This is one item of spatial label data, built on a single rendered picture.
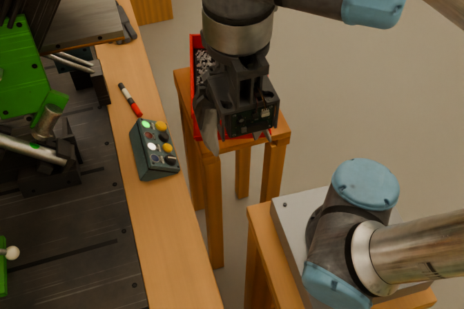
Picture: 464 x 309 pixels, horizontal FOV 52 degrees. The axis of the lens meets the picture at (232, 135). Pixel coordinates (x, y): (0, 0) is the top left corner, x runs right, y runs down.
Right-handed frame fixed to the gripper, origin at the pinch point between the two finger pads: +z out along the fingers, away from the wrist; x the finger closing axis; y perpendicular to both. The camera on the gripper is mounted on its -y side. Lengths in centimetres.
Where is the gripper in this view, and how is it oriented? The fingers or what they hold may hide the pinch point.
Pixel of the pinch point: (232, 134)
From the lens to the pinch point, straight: 69.0
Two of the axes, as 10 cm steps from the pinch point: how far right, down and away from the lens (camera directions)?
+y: 3.1, 7.5, -5.9
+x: 9.5, -2.4, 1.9
